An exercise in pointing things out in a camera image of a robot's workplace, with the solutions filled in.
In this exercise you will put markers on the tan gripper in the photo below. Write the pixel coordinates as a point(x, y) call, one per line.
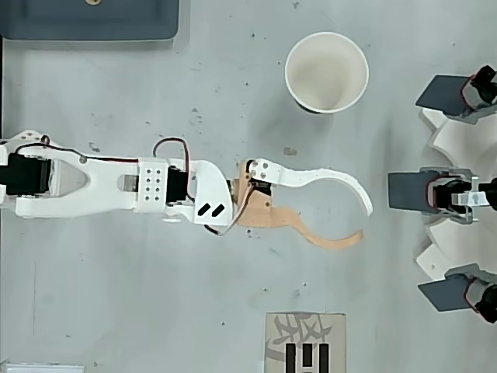
point(259, 205)

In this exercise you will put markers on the black paper cup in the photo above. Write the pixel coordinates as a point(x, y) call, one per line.
point(326, 74)

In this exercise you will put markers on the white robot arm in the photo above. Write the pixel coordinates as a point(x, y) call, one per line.
point(105, 182)

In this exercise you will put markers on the grey paddle pump unit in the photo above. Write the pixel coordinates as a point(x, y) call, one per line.
point(442, 293)
point(407, 190)
point(442, 93)

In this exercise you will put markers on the cardboard card with black bars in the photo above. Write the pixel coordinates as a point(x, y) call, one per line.
point(279, 349)

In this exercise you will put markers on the multi-leg robot on white base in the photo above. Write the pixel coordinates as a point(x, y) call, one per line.
point(466, 132)

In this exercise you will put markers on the grey plastic tray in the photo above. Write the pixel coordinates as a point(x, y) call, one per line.
point(77, 23)

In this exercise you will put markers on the white flat board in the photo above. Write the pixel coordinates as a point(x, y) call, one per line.
point(39, 369)

